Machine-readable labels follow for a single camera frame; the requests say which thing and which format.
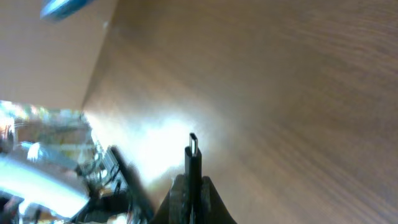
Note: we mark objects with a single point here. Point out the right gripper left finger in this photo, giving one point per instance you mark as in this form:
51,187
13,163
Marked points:
174,208

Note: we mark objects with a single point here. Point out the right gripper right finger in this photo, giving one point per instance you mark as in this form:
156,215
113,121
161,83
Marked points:
213,209

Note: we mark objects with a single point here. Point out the blue Samsung Galaxy smartphone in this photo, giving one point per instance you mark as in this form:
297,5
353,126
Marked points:
57,10

